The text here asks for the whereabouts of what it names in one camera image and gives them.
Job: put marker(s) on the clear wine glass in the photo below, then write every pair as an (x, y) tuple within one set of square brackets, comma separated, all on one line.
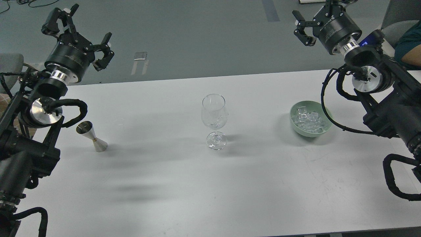
[(214, 115)]

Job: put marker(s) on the green bowl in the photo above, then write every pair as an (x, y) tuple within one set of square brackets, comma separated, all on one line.
[(311, 106)]

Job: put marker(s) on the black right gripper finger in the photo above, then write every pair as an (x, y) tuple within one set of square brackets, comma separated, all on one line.
[(301, 24), (340, 5)]

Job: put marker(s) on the pile of ice cubes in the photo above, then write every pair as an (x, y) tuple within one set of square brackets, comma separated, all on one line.
[(309, 121)]

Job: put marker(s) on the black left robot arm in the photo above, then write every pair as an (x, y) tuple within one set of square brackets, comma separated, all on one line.
[(37, 111)]

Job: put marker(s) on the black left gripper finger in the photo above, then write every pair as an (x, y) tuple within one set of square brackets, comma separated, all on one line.
[(59, 24), (108, 54)]

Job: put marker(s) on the grey office chair right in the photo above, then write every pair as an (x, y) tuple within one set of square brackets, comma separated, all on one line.
[(399, 17)]

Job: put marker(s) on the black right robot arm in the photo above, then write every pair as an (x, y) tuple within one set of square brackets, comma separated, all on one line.
[(388, 93)]

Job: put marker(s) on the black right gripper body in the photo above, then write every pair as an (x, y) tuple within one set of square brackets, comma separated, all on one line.
[(334, 28)]

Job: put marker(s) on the beige checkered cushion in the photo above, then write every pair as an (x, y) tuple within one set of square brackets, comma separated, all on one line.
[(4, 102)]

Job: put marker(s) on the steel double jigger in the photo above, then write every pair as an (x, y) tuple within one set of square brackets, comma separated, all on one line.
[(86, 129)]

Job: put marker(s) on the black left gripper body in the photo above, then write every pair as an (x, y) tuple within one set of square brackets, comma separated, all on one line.
[(67, 63)]

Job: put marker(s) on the person in teal sweater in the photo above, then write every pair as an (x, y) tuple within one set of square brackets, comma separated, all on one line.
[(407, 51)]

